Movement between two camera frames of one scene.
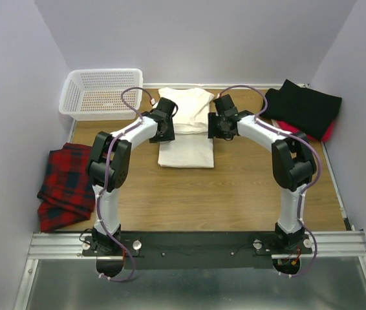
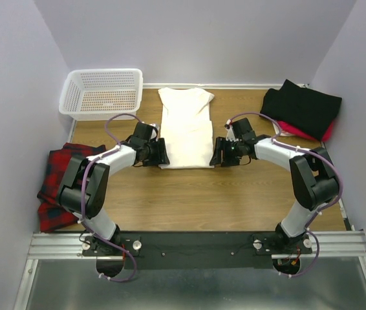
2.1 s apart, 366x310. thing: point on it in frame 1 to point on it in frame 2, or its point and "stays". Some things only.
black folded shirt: (310, 111) stays
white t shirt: (193, 146) stays
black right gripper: (212, 130) to (221, 144)
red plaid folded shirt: (67, 196) stays
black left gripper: (168, 136) to (161, 157)
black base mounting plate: (198, 249) stays
